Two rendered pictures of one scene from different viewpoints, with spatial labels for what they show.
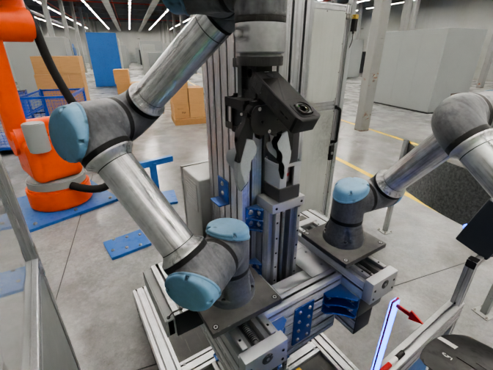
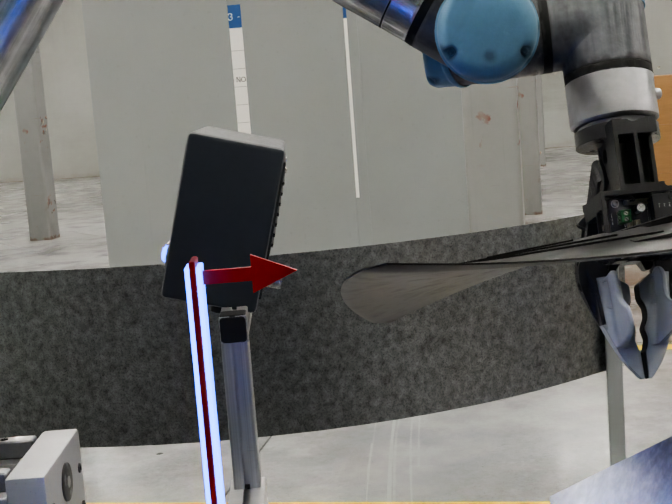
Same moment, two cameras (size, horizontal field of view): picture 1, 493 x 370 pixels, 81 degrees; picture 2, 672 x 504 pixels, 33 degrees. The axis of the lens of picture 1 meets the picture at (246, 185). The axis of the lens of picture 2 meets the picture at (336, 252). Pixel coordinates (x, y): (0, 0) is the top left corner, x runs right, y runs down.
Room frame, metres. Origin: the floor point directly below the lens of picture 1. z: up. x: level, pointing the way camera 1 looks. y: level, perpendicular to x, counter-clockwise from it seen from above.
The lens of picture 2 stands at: (0.04, 0.21, 1.29)
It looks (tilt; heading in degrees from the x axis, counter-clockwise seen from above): 8 degrees down; 302
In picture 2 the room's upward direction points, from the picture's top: 4 degrees counter-clockwise
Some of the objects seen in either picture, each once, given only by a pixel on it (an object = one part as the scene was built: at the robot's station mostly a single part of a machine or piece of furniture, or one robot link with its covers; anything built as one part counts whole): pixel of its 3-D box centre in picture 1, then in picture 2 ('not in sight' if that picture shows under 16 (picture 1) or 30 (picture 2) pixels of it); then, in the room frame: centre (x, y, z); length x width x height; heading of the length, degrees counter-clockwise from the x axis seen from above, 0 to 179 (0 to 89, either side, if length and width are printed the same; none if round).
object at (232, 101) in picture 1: (256, 96); not in sight; (0.49, -0.02, 1.62); 0.09 x 0.08 x 0.12; 34
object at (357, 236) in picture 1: (344, 226); not in sight; (0.92, -0.37, 1.09); 0.15 x 0.15 x 0.10
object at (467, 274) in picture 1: (464, 281); (240, 399); (0.77, -0.76, 0.96); 0.03 x 0.03 x 0.20; 34
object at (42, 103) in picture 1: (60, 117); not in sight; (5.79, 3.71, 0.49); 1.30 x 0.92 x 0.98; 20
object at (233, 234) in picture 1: (227, 244); not in sight; (0.65, 0.05, 1.20); 0.13 x 0.12 x 0.14; 156
